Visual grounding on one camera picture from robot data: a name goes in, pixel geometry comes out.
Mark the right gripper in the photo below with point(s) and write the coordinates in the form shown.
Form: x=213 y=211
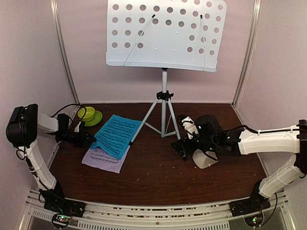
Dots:
x=179 y=148

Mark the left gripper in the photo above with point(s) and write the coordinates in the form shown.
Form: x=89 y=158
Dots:
x=83 y=138

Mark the blue sheet music page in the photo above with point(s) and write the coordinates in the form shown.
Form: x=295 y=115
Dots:
x=115 y=135

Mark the white perforated music stand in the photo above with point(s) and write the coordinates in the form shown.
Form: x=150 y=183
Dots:
x=165 y=34

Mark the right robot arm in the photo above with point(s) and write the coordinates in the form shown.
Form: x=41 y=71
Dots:
x=291 y=139

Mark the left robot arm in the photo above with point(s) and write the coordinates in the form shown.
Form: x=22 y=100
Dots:
x=21 y=132

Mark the lilac sheet music page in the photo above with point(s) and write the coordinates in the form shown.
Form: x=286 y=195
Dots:
x=97 y=158

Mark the green bowl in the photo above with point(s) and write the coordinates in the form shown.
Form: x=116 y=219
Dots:
x=86 y=114

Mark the white metronome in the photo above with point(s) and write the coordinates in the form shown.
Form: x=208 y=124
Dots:
x=204 y=160

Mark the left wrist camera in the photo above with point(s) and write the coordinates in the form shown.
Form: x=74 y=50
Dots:
x=78 y=127

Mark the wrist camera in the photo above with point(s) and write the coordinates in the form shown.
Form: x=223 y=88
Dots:
x=188 y=125
x=78 y=127

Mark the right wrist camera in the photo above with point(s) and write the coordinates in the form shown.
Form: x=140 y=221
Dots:
x=188 y=125

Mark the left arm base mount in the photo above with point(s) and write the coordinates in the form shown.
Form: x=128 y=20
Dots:
x=64 y=211

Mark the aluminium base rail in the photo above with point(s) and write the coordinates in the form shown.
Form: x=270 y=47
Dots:
x=206 y=216

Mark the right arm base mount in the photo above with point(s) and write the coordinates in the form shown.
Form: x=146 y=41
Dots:
x=250 y=210

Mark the right aluminium corner post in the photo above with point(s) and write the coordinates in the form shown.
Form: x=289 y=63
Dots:
x=251 y=45

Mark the aluminium corner post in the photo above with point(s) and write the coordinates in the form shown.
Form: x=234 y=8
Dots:
x=251 y=45
x=62 y=48

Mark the left aluminium corner post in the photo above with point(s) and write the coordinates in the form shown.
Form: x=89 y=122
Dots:
x=62 y=48

